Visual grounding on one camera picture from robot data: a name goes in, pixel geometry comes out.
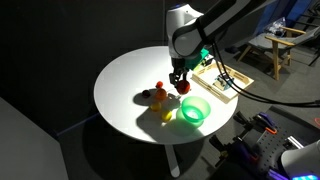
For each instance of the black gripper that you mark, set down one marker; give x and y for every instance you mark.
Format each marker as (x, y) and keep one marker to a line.
(179, 65)

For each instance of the big red tomato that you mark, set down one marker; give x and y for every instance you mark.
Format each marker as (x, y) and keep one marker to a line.
(183, 87)

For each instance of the yellow apple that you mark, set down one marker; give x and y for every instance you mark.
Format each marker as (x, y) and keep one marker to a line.
(155, 106)

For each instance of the white robot base blue light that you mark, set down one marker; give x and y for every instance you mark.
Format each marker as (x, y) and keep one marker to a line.
(300, 160)

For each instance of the small red tomato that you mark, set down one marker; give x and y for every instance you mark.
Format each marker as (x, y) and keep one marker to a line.
(159, 84)

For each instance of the green plastic bowl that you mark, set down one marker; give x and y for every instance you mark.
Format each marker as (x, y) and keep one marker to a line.
(195, 110)

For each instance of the orange fruit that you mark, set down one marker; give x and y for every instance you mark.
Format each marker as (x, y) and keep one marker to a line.
(161, 94)

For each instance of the wooden tray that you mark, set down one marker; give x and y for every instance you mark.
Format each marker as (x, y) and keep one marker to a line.
(206, 78)

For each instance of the black white patterned cube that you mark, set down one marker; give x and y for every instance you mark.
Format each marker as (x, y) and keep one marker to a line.
(209, 60)

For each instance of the dark purple plum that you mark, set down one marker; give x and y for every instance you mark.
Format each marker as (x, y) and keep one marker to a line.
(146, 93)

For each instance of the yellow lemon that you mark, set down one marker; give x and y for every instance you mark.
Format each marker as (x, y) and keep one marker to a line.
(166, 115)

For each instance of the white table leg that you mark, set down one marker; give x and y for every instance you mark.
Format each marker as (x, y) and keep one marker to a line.
(172, 160)

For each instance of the purple orange spring clamp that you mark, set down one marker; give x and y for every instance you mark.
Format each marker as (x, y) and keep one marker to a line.
(265, 120)
(241, 150)

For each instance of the wooden armchair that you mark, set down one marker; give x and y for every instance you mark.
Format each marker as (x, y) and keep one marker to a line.
(276, 43)

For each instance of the clear plastic bag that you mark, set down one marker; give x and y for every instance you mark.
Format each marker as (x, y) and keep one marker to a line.
(277, 26)

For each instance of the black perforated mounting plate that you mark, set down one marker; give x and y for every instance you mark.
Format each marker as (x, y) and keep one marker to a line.
(270, 146)

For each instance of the blue fabric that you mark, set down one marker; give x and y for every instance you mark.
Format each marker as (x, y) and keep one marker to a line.
(296, 10)

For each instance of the grey cabinet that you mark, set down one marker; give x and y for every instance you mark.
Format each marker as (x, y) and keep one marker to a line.
(26, 150)

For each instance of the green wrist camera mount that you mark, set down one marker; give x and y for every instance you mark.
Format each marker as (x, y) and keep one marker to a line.
(198, 58)

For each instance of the silver aluminium rail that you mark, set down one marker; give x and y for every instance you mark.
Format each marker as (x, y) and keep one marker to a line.
(276, 175)
(295, 142)

